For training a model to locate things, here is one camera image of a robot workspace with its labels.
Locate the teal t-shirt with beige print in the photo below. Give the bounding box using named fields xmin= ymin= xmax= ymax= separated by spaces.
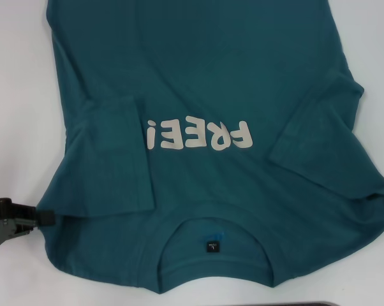
xmin=35 ymin=0 xmax=384 ymax=291

